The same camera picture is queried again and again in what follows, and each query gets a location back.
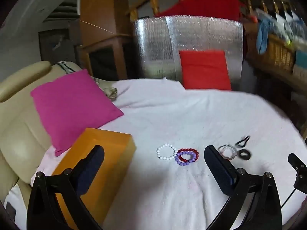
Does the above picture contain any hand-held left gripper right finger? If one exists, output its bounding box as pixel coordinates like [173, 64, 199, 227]
[204, 145, 283, 230]

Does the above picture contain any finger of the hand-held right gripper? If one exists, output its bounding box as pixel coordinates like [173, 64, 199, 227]
[288, 153, 307, 173]

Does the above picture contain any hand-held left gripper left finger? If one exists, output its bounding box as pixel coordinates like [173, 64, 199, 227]
[26, 145, 105, 230]

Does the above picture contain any orange cardboard box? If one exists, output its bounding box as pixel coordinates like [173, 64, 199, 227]
[51, 127, 137, 229]

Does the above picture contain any black hair tie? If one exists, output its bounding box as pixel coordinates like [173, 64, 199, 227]
[234, 135, 250, 148]

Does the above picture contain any red bead bracelet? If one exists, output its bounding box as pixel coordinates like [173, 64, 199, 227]
[177, 148, 199, 163]

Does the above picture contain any purple bead bracelet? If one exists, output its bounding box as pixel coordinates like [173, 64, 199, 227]
[175, 150, 196, 167]

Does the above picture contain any white bead bracelet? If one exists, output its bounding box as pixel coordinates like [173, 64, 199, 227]
[156, 144, 176, 161]

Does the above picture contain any pink cushion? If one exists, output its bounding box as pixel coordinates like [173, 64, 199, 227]
[30, 69, 125, 157]

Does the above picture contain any green patterned cushion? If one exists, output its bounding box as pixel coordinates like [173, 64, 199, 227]
[90, 75, 118, 101]

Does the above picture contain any wooden shelf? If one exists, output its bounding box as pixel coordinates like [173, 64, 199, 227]
[245, 53, 307, 96]

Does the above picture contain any beige leather sofa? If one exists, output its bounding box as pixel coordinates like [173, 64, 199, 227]
[0, 60, 82, 209]

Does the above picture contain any red cushion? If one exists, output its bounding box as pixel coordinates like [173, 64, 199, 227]
[179, 50, 232, 91]

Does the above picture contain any striped cloth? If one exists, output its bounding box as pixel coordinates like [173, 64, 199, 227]
[57, 61, 77, 73]

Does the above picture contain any wicker basket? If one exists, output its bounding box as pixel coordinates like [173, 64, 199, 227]
[245, 20, 298, 73]

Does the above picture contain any blue cloth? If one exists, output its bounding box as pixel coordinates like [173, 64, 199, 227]
[255, 18, 276, 54]

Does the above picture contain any dark framed picture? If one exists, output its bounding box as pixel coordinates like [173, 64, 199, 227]
[38, 29, 77, 63]

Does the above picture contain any silver insulation panel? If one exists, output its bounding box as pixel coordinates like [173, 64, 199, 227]
[134, 16, 244, 91]

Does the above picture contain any wooden cabinet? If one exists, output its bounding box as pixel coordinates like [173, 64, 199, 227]
[78, 0, 138, 81]

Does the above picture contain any red cloth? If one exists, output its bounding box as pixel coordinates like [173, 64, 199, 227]
[155, 0, 243, 21]

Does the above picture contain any black cable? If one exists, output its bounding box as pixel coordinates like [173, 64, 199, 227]
[281, 187, 298, 209]

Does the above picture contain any clear bead bracelet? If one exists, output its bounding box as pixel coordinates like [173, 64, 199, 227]
[218, 144, 238, 160]

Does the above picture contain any black scrunchie ring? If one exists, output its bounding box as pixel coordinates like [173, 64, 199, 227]
[239, 149, 251, 161]

